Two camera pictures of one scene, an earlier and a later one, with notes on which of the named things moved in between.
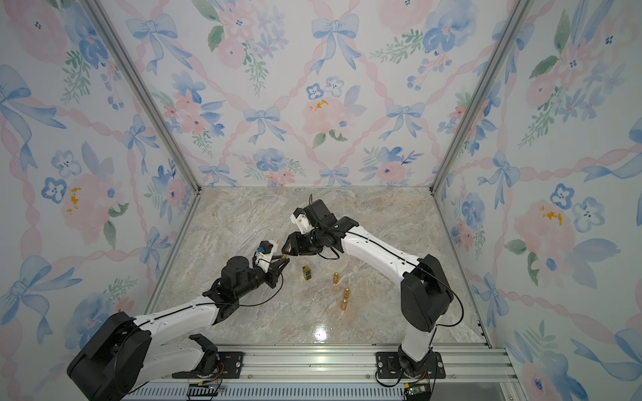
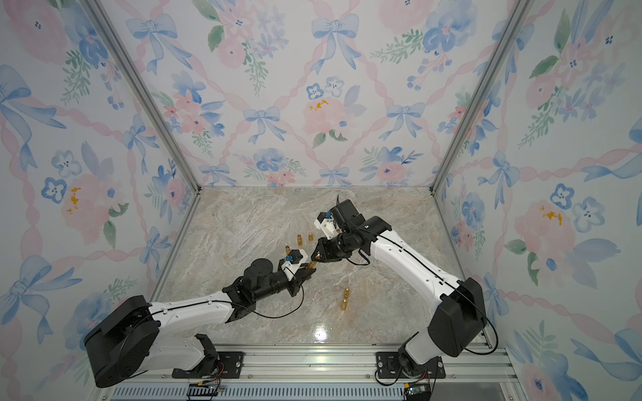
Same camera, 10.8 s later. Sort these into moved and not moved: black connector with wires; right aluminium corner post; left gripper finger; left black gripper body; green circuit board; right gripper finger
Moved: left black gripper body; left gripper finger; right gripper finger
Not moved: black connector with wires; green circuit board; right aluminium corner post
